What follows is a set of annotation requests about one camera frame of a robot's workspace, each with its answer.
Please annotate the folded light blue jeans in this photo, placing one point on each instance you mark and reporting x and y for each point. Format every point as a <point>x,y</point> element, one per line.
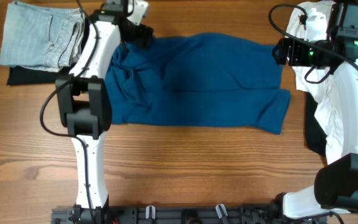
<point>41,38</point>

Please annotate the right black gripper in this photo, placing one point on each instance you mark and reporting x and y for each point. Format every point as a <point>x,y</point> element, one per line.
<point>289,51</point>

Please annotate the dark blue t-shirt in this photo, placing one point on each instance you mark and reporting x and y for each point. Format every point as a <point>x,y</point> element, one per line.
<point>208,79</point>

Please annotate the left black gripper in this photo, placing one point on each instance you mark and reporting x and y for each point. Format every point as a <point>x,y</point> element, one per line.
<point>140,35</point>

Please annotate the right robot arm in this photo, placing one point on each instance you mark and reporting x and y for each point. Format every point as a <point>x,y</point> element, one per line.
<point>321,44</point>

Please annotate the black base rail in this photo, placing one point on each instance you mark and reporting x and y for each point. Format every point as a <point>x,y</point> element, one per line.
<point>245,214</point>

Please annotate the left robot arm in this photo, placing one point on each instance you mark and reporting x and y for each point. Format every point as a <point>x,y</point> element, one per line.
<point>85,109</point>

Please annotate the white shirt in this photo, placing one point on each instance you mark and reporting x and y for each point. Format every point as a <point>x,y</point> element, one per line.
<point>324,130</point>

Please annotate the folded black garment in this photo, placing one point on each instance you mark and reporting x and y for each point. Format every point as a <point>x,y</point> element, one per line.
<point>24,76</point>

